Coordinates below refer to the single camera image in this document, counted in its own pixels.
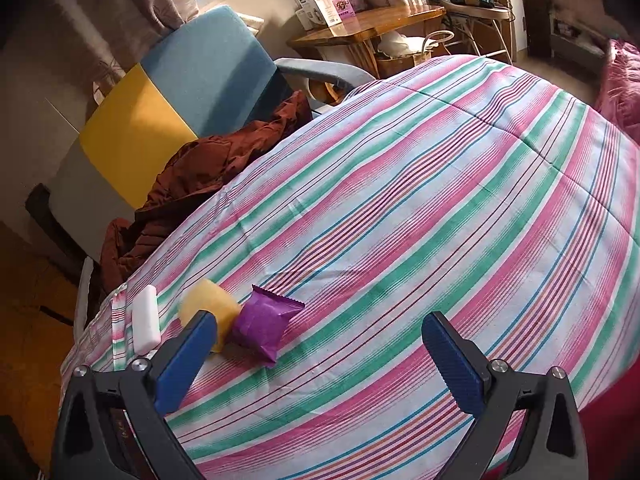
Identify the pink purple box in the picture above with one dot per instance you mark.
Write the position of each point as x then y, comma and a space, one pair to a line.
347, 7

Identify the wooden side desk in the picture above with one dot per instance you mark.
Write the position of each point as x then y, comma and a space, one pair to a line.
370, 22

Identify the white printed box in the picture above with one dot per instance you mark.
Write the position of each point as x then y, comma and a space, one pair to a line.
317, 7

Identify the dark wooden cabinet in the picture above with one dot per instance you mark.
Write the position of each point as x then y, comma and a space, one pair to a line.
570, 10

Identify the grey yellow blue armchair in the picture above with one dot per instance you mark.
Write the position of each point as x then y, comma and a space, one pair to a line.
175, 85

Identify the purple snack packet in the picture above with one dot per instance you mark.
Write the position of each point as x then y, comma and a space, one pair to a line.
262, 322

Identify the white cabinet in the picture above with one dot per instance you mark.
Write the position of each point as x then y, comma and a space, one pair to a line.
517, 10

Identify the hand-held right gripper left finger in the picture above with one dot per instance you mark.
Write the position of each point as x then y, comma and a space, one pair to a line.
182, 360

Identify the white soap bar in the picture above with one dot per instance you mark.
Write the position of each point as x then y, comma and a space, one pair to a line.
146, 320

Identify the basket with white bag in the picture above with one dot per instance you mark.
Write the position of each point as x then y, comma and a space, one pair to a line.
400, 52

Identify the pink green striped blanket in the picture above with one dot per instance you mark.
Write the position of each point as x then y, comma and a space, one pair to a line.
400, 210

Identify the pink fluffy blanket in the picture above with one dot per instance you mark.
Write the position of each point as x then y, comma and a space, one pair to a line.
622, 90

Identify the rust red jacket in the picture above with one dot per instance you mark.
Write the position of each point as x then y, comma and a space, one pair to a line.
200, 180

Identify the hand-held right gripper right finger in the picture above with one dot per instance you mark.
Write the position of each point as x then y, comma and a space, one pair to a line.
455, 360

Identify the blue folding chair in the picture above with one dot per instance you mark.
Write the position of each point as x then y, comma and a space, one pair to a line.
475, 5

